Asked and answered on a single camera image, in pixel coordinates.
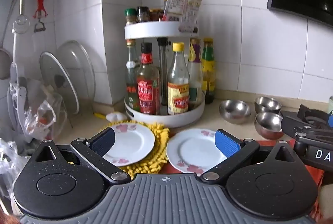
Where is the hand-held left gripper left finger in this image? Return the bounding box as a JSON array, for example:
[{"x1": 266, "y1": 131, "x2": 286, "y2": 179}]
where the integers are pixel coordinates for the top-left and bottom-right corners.
[{"x1": 35, "y1": 127, "x2": 131, "y2": 184}]

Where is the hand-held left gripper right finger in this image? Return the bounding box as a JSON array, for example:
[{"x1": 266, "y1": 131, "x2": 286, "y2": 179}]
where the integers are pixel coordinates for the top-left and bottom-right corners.
[{"x1": 200, "y1": 129, "x2": 295, "y2": 184}]

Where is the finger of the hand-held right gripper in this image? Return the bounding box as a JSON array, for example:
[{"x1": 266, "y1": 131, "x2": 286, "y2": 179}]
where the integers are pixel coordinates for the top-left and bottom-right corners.
[
  {"x1": 294, "y1": 133, "x2": 333, "y2": 147},
  {"x1": 281, "y1": 115, "x2": 333, "y2": 134}
]

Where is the white floral plate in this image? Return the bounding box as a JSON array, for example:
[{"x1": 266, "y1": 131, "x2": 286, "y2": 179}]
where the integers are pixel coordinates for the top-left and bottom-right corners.
[
  {"x1": 166, "y1": 128, "x2": 229, "y2": 174},
  {"x1": 103, "y1": 121, "x2": 156, "y2": 167}
]

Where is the red cloth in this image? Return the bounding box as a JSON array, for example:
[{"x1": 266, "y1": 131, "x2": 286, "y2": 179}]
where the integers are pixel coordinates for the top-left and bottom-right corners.
[{"x1": 163, "y1": 137, "x2": 326, "y2": 220}]

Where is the crumpled white wrapper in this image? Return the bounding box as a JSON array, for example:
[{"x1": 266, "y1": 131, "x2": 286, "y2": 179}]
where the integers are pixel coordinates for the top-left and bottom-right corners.
[{"x1": 106, "y1": 111, "x2": 128, "y2": 124}]

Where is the wide stainless steel bowl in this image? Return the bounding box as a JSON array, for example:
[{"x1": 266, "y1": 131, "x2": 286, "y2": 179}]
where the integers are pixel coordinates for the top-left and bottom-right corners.
[{"x1": 219, "y1": 100, "x2": 251, "y2": 125}]

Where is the yellow chenille mat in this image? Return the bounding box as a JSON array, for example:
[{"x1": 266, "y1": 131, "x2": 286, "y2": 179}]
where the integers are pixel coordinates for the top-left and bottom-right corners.
[{"x1": 100, "y1": 121, "x2": 171, "y2": 180}]

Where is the clear plastic bag red print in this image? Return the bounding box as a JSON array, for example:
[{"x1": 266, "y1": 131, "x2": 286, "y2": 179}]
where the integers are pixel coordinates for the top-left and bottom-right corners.
[{"x1": 24, "y1": 78, "x2": 68, "y2": 142}]

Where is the red cap soy sauce bottle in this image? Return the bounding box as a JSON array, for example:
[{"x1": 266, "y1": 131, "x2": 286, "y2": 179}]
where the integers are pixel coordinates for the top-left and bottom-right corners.
[{"x1": 137, "y1": 42, "x2": 161, "y2": 115}]

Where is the yellow cap vinegar bottle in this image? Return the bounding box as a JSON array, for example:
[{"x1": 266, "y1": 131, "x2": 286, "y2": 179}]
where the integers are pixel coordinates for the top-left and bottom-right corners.
[{"x1": 167, "y1": 42, "x2": 190, "y2": 115}]

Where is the green yellow label sauce bottle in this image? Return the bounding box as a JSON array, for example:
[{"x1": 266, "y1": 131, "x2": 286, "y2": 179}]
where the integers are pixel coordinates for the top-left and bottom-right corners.
[{"x1": 201, "y1": 37, "x2": 216, "y2": 104}]

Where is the clear bottle purple yellow label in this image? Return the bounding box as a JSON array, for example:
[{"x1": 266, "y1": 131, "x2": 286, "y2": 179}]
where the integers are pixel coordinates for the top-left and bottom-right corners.
[{"x1": 187, "y1": 37, "x2": 203, "y2": 105}]

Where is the small glass pot lid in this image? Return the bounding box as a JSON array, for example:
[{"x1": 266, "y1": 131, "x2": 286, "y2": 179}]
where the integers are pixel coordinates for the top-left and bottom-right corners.
[{"x1": 40, "y1": 52, "x2": 80, "y2": 115}]

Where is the clear bottle green red label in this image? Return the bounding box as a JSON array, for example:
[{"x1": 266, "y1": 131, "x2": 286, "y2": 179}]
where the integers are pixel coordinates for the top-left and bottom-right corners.
[{"x1": 125, "y1": 39, "x2": 141, "y2": 110}]

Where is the large glass pot lid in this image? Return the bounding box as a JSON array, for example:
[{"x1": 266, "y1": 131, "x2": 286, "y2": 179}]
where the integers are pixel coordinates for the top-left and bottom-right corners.
[{"x1": 56, "y1": 40, "x2": 96, "y2": 110}]

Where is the white plastic bag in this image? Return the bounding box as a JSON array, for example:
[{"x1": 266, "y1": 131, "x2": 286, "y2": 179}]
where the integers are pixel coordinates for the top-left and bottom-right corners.
[{"x1": 0, "y1": 138, "x2": 30, "y2": 197}]

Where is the white two-tier rotating rack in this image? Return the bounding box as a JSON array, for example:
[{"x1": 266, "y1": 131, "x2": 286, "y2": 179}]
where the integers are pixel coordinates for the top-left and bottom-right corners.
[{"x1": 124, "y1": 21, "x2": 206, "y2": 129}]

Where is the green lid spice jar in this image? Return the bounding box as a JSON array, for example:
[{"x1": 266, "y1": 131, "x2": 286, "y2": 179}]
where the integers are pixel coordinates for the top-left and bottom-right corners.
[{"x1": 125, "y1": 8, "x2": 138, "y2": 26}]

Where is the black lid spice jar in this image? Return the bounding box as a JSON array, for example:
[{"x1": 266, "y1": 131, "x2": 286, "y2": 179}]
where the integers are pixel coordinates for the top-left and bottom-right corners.
[{"x1": 137, "y1": 6, "x2": 151, "y2": 23}]

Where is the red sauce jar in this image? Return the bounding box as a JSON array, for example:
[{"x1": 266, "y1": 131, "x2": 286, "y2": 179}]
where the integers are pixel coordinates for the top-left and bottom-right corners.
[{"x1": 149, "y1": 8, "x2": 164, "y2": 21}]

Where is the yellow white seasoning packet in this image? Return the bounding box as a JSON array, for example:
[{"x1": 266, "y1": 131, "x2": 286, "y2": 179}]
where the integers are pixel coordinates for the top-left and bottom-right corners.
[{"x1": 179, "y1": 0, "x2": 203, "y2": 32}]

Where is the metal skimmer spoon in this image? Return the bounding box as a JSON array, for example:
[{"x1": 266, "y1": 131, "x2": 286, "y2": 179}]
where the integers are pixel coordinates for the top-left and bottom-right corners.
[{"x1": 12, "y1": 0, "x2": 30, "y2": 33}]

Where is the red white seasoning packet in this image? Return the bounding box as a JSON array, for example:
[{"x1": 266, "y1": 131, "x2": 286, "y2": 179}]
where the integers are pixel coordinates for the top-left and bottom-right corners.
[{"x1": 163, "y1": 0, "x2": 191, "y2": 22}]

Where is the red handled peeler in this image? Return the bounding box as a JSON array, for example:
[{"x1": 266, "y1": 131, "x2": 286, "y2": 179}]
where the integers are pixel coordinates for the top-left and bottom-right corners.
[{"x1": 33, "y1": 0, "x2": 49, "y2": 33}]

